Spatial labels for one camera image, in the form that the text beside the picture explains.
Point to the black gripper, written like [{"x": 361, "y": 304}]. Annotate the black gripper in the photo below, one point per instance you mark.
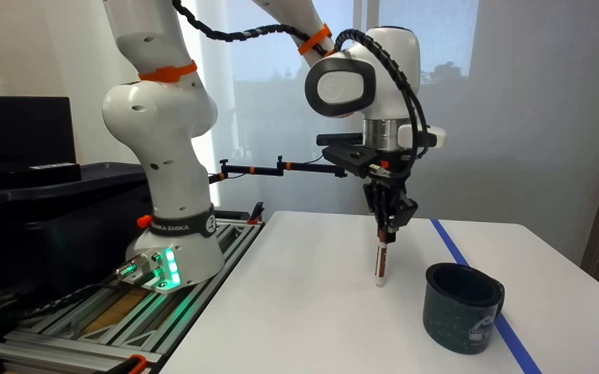
[{"x": 387, "y": 180}]

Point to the red capped sharpie marker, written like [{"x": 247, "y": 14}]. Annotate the red capped sharpie marker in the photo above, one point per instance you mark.
[{"x": 382, "y": 263}]

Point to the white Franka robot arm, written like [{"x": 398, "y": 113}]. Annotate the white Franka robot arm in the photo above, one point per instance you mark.
[{"x": 167, "y": 132}]

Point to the blue tape strip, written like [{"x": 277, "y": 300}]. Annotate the blue tape strip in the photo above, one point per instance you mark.
[{"x": 453, "y": 245}]

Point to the dark green mug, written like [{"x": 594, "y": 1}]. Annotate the dark green mug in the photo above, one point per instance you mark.
[{"x": 460, "y": 312}]

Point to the orange black clamp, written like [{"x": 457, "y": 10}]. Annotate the orange black clamp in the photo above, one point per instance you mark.
[
  {"x": 138, "y": 364},
  {"x": 257, "y": 212}
]

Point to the wooden plank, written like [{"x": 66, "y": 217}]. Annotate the wooden plank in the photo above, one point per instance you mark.
[{"x": 114, "y": 312}]

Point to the black storage bin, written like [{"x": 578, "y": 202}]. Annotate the black storage bin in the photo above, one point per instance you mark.
[{"x": 57, "y": 221}]

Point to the black monitor with blue light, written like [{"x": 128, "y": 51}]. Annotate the black monitor with blue light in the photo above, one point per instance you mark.
[{"x": 20, "y": 132}]

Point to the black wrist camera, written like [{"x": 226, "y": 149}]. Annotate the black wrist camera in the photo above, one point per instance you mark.
[{"x": 351, "y": 158}]

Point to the black stereo camera bar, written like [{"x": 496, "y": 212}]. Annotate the black stereo camera bar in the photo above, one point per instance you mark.
[{"x": 332, "y": 138}]

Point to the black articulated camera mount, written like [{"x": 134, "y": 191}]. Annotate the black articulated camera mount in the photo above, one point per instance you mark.
[{"x": 279, "y": 166}]

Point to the aluminium rail base frame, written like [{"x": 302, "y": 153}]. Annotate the aluminium rail base frame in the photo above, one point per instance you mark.
[{"x": 197, "y": 312}]

